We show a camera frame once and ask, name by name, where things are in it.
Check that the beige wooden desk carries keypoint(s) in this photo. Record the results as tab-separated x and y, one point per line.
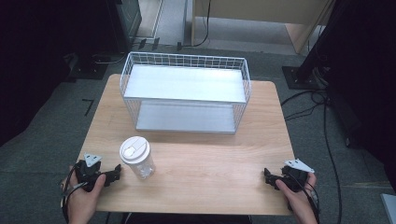
264	11

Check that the clear cup with white lid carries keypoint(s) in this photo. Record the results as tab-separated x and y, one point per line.
134	151

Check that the black stand with base plate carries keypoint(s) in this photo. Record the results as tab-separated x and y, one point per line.
314	56

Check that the black tape corner mark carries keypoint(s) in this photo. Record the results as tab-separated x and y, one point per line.
89	105

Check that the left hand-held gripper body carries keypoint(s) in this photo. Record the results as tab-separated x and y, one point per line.
86	174

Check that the black flat stand base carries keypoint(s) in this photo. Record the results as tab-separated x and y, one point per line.
88	67

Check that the dark curtain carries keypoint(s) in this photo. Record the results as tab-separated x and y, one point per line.
370	77

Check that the person's right hand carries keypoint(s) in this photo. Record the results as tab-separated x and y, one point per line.
297	200

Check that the light grey flat box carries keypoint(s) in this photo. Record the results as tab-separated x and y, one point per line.
389	208

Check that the person's left hand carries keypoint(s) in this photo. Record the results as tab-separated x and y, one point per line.
82	200

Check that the person's dark clothing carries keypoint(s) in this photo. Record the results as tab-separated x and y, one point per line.
186	218

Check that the black cabinet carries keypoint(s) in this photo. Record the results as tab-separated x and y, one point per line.
124	21

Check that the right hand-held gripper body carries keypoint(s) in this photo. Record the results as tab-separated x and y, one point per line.
294	179

